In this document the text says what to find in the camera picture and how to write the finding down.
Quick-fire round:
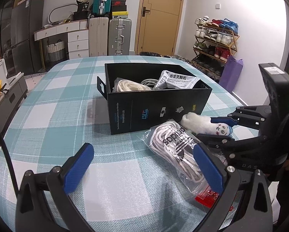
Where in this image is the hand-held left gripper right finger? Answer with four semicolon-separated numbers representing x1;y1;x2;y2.
193;143;273;232

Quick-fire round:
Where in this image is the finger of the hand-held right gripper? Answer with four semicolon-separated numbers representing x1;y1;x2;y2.
196;133;272;156
211;105;272;128

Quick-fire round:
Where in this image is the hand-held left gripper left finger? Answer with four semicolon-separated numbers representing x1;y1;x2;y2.
15;143;95;232

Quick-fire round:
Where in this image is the white plush doll blue hair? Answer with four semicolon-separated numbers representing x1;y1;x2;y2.
181;112;234;136

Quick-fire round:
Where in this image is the red zip bag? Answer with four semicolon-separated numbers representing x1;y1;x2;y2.
195;186;237;208

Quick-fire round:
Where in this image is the bag of white grey laces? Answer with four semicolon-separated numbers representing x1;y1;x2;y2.
137;118;228;195

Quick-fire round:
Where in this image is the silver medicine packet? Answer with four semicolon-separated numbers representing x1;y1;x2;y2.
152;70;200;90

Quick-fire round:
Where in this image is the black cardboard box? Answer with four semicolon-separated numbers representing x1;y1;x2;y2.
97;63;213;135

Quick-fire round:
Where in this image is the grey cable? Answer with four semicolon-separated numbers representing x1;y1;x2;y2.
141;77;162;87

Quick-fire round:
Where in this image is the bag of cream laces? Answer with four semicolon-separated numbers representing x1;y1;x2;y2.
112;78;152;93

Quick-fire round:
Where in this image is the teal checked tablecloth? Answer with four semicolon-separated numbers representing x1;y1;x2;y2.
0;55;280;232

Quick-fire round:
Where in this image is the purple fabric bag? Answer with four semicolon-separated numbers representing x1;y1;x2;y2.
219;55;244;92

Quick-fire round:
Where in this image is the wooden shoe rack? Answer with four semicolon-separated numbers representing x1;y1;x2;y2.
191;16;240;81

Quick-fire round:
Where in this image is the group of shoes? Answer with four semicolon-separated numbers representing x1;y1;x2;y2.
192;16;239;78

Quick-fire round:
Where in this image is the grey drawer cabinet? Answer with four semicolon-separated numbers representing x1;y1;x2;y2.
0;74;28;116

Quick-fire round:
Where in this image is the wooden door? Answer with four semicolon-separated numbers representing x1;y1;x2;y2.
135;0;186;56

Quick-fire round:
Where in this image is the woven laundry basket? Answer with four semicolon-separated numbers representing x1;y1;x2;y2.
46;40;66;62

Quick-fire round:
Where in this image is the white dresser with drawers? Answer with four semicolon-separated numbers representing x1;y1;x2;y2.
33;19;90;60

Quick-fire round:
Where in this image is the beige suitcase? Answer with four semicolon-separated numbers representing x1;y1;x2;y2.
89;17;109;57

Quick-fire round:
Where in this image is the silver suitcase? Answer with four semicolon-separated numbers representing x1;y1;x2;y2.
108;18;132;56

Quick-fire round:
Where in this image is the grey refrigerator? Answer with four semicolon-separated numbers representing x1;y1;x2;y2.
10;0;45;74

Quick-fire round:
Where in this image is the black bag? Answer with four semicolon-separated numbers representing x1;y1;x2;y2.
73;1;90;21

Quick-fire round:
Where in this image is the oval mirror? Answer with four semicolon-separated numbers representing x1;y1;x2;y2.
48;3;78;25

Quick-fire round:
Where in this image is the dark glass wardrobe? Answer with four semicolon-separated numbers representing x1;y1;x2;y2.
0;0;14;66

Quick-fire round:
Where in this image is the black cable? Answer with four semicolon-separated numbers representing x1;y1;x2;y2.
0;116;20;194

